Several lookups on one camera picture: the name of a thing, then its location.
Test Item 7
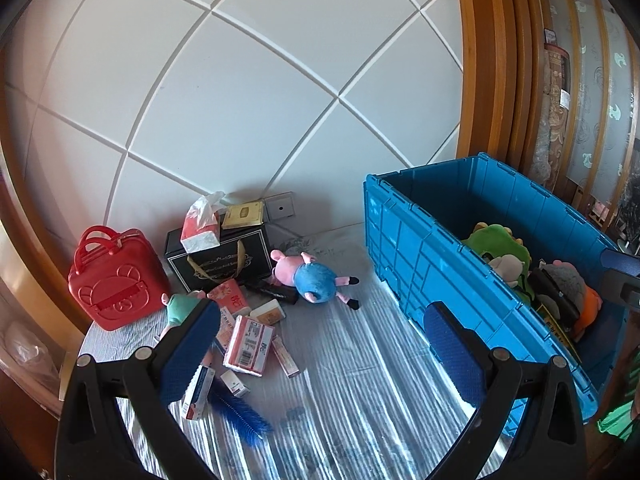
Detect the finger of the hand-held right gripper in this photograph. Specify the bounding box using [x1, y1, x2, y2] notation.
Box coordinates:
[599, 247, 640, 311]

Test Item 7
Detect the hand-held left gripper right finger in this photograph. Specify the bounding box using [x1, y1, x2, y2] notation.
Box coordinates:
[422, 301, 588, 480]

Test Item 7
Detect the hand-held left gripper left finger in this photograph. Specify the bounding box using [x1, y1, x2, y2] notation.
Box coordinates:
[54, 300, 223, 480]

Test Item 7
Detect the pig plush teal dress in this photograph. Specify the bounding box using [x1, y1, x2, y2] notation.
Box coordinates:
[159, 290, 211, 343]

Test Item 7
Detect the grey plush toy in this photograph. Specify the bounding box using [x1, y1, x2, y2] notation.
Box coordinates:
[537, 260, 587, 311]

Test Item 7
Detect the small white medicine box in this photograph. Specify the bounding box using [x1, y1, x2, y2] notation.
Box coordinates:
[220, 369, 251, 398]

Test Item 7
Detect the blue bristle brush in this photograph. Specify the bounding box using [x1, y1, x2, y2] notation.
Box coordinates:
[207, 385, 275, 450]

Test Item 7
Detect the green dinosaur plush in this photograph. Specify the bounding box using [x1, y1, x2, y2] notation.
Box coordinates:
[461, 222, 532, 281]

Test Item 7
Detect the blue plastic storage crate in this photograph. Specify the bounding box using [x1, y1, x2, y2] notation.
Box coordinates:
[363, 154, 632, 440]

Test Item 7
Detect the pig plush orange dress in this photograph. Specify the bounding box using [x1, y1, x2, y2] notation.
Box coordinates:
[572, 287, 603, 343]

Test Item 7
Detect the white striped box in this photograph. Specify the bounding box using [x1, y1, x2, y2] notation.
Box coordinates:
[212, 305, 236, 356]

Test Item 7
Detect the blue white medicine box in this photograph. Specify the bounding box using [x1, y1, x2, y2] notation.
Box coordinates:
[181, 364, 217, 421]

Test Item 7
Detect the pink white barcode box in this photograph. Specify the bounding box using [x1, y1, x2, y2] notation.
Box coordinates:
[222, 315, 276, 377]

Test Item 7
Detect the red white packet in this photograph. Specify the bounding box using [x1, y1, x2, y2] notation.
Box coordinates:
[206, 278, 252, 313]

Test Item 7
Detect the beige medicine box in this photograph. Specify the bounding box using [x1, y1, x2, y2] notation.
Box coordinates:
[249, 299, 287, 326]

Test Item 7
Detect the red plastic bear bag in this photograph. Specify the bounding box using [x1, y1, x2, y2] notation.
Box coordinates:
[68, 225, 173, 332]

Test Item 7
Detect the black gift bag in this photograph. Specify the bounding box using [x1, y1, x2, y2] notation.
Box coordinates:
[165, 224, 275, 295]

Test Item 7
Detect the slim pink box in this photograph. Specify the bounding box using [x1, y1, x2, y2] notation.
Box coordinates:
[271, 337, 301, 378]

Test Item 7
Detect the black slim case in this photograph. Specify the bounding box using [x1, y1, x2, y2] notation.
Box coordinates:
[244, 280, 300, 306]

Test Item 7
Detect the grey striped bedsheet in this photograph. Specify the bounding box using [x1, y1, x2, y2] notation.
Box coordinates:
[80, 220, 511, 480]

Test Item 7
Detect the red white tissue box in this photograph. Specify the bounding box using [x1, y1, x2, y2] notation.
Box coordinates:
[180, 191, 227, 254]

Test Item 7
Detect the green plastic object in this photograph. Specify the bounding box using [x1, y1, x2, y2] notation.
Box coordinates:
[597, 385, 640, 441]

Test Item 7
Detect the pig plush blue shirt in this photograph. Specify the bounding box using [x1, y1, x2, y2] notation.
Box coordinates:
[270, 248, 361, 311]

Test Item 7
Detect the gold flat box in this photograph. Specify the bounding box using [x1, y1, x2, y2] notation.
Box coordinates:
[221, 201, 266, 231]

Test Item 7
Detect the rolled patterned carpet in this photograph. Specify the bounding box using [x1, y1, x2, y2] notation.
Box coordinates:
[532, 42, 573, 196]

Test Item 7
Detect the frosted glass door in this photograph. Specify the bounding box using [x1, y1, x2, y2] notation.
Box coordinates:
[545, 0, 640, 221]

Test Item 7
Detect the white padded headboard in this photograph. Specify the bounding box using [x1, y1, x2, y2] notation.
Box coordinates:
[0, 0, 463, 241]

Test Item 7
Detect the white wall socket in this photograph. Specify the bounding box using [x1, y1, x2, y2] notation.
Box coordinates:
[264, 191, 298, 222]

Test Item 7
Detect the wooden bed frame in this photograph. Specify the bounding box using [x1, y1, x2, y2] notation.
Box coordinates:
[0, 50, 86, 411]

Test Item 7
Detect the wooden door frame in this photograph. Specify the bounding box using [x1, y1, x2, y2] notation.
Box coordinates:
[452, 0, 551, 181]

